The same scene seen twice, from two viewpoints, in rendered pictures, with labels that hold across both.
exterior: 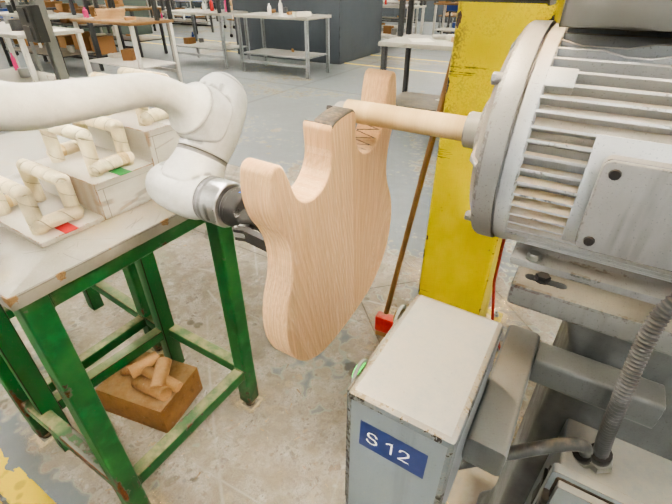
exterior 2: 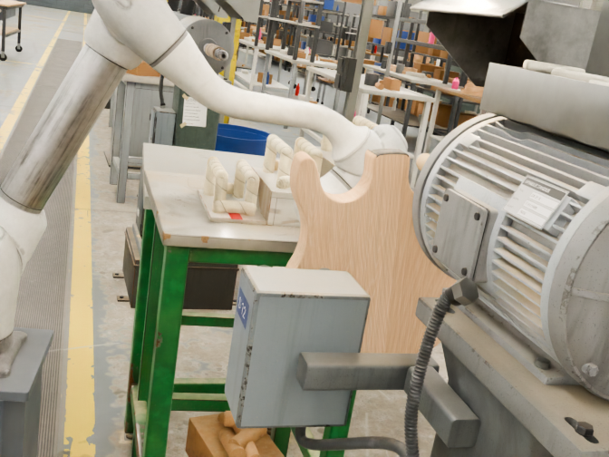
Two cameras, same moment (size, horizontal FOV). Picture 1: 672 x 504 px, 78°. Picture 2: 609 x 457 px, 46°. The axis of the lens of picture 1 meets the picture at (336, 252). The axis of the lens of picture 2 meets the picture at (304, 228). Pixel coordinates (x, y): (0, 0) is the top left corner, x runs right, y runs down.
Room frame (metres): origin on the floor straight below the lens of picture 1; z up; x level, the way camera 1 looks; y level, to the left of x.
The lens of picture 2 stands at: (-0.44, -0.67, 1.46)
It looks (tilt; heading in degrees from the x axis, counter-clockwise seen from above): 16 degrees down; 40
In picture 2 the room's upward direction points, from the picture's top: 9 degrees clockwise
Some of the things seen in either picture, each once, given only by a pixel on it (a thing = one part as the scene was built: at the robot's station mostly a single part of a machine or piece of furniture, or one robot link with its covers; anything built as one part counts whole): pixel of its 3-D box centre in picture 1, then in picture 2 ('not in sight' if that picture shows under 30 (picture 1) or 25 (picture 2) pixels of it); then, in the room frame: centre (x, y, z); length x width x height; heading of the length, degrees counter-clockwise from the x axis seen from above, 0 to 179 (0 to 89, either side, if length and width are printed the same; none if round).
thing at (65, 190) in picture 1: (69, 199); (251, 197); (0.87, 0.62, 0.99); 0.03 x 0.03 x 0.09
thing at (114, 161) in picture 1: (112, 162); (298, 182); (0.96, 0.54, 1.04); 0.11 x 0.03 x 0.03; 149
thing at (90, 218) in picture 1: (43, 216); (230, 206); (0.88, 0.70, 0.94); 0.27 x 0.15 x 0.01; 59
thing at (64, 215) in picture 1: (58, 217); (235, 207); (0.83, 0.63, 0.96); 0.11 x 0.03 x 0.03; 149
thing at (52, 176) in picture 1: (42, 172); (247, 171); (0.91, 0.69, 1.04); 0.20 x 0.03 x 0.03; 58
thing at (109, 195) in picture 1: (98, 178); (286, 197); (1.01, 0.62, 0.98); 0.27 x 0.16 x 0.09; 59
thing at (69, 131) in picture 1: (63, 129); (279, 145); (0.98, 0.64, 1.12); 0.20 x 0.03 x 0.03; 58
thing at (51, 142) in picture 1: (51, 142); (270, 156); (1.02, 0.72, 1.07); 0.03 x 0.03 x 0.09
